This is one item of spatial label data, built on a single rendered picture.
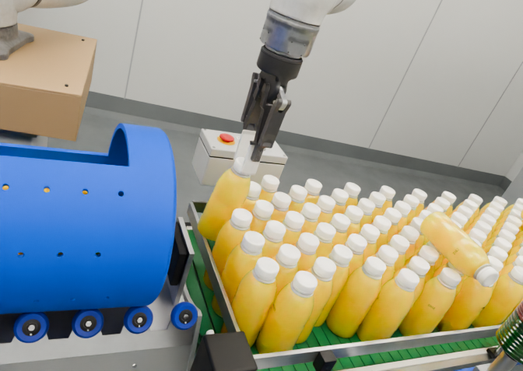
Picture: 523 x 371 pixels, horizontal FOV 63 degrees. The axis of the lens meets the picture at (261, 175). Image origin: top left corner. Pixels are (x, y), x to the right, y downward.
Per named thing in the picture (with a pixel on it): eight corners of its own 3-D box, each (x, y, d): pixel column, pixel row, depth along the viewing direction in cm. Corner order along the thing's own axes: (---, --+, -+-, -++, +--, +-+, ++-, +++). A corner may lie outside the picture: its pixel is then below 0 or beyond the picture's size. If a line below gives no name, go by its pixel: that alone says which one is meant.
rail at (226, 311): (186, 212, 98) (189, 201, 97) (190, 212, 99) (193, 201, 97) (239, 367, 68) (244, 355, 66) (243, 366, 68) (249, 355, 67)
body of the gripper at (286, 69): (255, 38, 75) (240, 88, 79) (272, 54, 68) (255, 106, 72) (292, 47, 78) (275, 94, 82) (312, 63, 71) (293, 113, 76)
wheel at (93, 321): (72, 306, 65) (73, 309, 63) (103, 305, 67) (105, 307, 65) (69, 337, 64) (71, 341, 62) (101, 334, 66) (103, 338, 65)
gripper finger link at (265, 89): (282, 85, 76) (286, 87, 75) (268, 145, 80) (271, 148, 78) (263, 82, 75) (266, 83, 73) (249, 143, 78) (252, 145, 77)
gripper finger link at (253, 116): (261, 81, 75) (259, 76, 76) (240, 130, 82) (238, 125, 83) (281, 84, 77) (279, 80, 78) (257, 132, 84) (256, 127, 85)
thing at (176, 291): (156, 266, 84) (170, 216, 78) (168, 266, 85) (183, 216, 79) (165, 306, 76) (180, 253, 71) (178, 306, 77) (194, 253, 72)
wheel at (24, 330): (15, 309, 61) (14, 313, 60) (50, 307, 63) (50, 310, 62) (12, 342, 61) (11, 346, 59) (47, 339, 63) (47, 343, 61)
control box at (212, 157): (191, 162, 108) (201, 127, 104) (261, 169, 117) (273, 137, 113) (200, 185, 101) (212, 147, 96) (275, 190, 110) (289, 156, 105)
